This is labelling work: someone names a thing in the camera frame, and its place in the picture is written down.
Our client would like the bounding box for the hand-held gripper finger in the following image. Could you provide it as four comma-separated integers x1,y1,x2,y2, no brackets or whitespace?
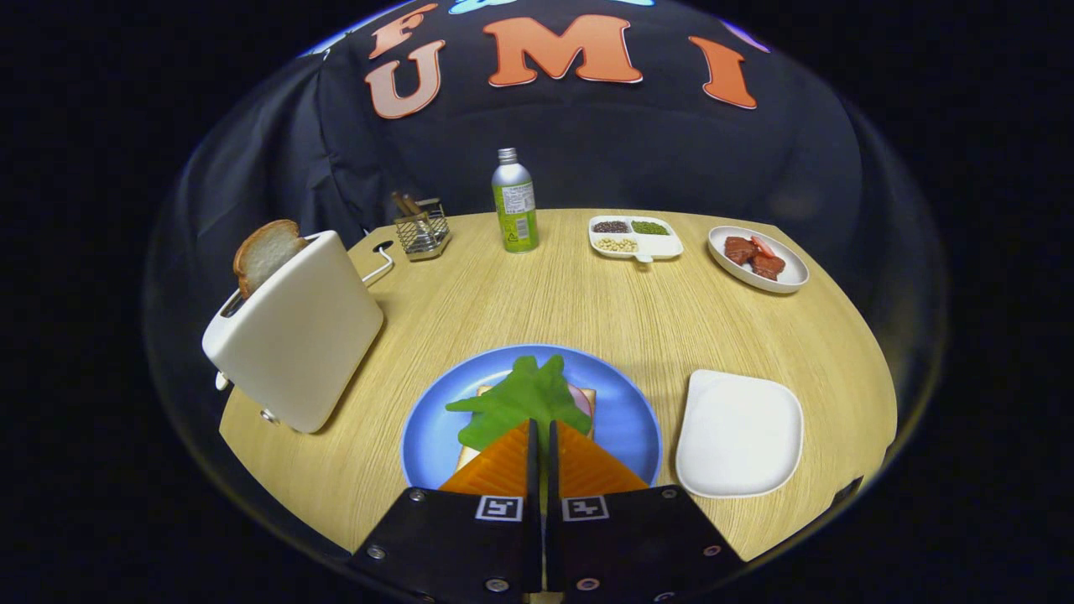
547,419,748,603
351,419,542,601

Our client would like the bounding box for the green lettuce leaf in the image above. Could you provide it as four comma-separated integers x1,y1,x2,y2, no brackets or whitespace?
446,355,593,454

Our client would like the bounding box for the brown crust toast slice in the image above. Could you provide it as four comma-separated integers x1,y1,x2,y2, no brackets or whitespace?
232,219,309,299

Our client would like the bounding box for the white sandwich bread slice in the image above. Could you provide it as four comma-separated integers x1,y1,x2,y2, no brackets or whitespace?
456,384,597,471

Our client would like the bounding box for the blue round plate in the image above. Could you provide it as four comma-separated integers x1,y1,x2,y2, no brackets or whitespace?
400,344,664,491

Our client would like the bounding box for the white square plate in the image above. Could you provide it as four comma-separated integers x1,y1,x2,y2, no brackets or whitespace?
675,369,805,500

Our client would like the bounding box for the white divided dish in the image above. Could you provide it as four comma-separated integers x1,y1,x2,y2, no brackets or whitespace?
588,215,685,264

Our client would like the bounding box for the white toaster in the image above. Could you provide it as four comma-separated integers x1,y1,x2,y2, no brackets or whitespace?
201,230,385,435

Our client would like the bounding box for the green label metal bottle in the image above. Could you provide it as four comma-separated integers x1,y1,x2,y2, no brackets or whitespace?
492,148,540,254

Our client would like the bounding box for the white oval plate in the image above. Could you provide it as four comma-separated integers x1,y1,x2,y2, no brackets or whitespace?
707,226,811,294

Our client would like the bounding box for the black backdrop cloth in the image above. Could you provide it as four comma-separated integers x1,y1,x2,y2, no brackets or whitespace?
143,0,949,404

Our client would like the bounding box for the white toaster cable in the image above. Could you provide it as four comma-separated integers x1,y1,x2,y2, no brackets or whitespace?
362,245,395,288

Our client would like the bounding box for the metal wire holder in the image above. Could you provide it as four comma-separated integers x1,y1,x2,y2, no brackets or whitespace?
391,191,453,263

